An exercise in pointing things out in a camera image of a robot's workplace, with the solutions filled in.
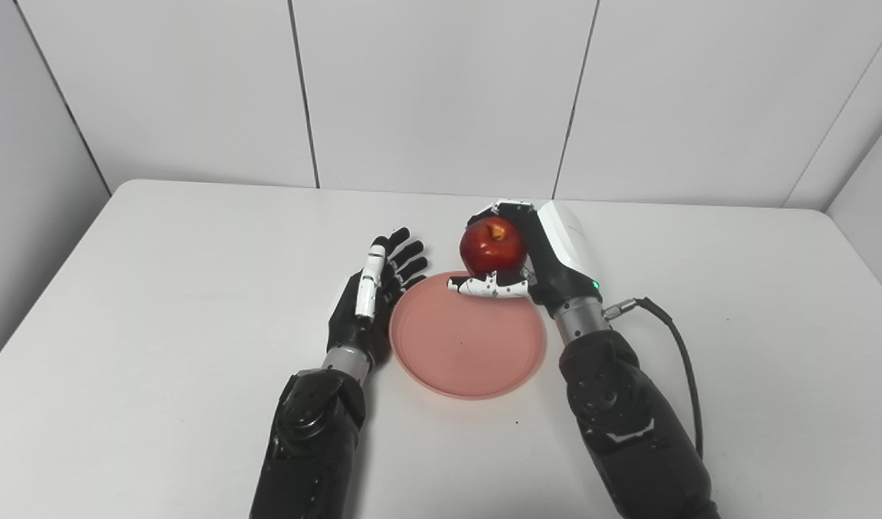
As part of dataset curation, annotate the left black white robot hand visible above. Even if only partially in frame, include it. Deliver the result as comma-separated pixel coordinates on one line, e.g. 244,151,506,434
326,228,429,372

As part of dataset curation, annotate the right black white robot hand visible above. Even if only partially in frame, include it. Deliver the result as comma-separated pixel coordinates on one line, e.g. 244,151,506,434
447,200,603,319

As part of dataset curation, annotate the red apple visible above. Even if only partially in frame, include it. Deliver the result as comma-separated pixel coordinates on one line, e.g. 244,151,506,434
460,216,528,278

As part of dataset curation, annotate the pink round plate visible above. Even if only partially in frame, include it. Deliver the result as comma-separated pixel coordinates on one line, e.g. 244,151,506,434
388,271,548,401

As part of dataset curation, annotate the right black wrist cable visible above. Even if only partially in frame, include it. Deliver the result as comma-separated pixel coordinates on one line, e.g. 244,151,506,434
603,296,704,462

